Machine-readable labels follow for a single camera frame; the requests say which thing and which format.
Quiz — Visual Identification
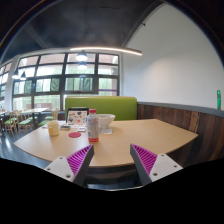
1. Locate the light wooden dining table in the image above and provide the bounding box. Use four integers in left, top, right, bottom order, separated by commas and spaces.
21, 107, 50, 126

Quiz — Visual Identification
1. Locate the cream yellow mug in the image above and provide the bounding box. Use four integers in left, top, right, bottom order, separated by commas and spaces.
47, 120, 61, 137

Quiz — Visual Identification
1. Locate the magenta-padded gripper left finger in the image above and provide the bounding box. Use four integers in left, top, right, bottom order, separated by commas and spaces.
44, 144, 95, 187

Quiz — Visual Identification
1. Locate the white paper napkin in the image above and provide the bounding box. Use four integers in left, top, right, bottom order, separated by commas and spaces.
99, 127, 113, 135

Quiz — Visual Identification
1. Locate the group of green-seated wooden chairs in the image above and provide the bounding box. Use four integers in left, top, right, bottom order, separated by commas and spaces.
0, 108, 60, 136

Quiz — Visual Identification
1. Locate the green upholstered bench back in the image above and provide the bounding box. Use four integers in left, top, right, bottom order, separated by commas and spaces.
64, 96, 138, 121

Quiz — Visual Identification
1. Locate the curved linear ceiling light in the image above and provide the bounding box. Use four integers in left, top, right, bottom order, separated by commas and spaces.
69, 46, 143, 57

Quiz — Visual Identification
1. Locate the white ceramic bowl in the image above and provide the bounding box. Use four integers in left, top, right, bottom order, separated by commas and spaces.
96, 113, 116, 129

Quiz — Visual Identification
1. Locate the large black-framed window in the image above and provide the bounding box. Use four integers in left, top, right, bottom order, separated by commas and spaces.
0, 52, 120, 113

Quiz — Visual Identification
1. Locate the black-framed tablet with pictures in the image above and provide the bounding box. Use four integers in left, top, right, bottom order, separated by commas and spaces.
65, 107, 90, 127

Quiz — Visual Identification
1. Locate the red-capped clear drink bottle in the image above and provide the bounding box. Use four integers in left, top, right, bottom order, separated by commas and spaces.
87, 108, 100, 143

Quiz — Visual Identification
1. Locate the flat round red coaster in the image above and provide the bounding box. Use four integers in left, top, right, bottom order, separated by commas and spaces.
68, 131, 82, 139

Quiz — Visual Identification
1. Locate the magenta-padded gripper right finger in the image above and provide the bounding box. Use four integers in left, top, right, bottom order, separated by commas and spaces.
129, 143, 184, 187

